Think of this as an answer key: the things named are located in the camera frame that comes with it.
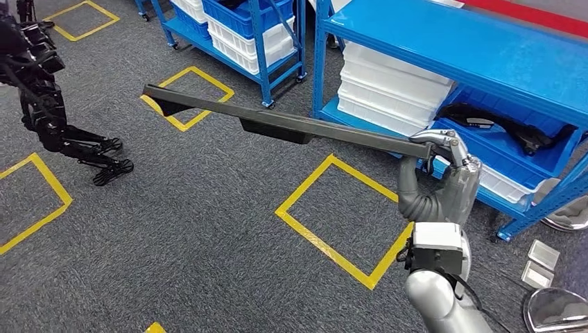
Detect black humanoid robot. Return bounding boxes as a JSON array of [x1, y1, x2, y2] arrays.
[[0, 0, 135, 187]]

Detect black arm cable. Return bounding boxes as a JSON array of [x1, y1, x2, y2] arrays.
[[452, 272, 512, 333]]

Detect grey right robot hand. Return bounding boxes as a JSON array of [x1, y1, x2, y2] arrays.
[[397, 128, 483, 226]]

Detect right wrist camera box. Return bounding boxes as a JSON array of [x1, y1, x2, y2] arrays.
[[404, 221, 466, 277]]

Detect white floor socket box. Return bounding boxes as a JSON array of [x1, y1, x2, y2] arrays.
[[521, 260, 555, 291], [527, 239, 562, 272]]

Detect red barrier belt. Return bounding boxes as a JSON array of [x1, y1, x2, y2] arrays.
[[459, 0, 588, 40]]

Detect blue metal shelf rack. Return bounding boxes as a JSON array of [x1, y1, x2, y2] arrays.
[[312, 0, 588, 243], [134, 0, 308, 110]]

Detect long black plastic part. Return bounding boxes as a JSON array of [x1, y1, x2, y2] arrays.
[[142, 84, 435, 162]]

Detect black parts in crate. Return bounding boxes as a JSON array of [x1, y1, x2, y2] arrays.
[[436, 103, 578, 156]]

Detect blue plastic crate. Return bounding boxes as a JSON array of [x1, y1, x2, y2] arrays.
[[431, 85, 587, 179], [202, 0, 295, 40], [172, 6, 212, 42]]

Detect white plastic crate stack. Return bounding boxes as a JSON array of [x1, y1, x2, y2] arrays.
[[204, 16, 297, 74], [337, 41, 455, 137]]

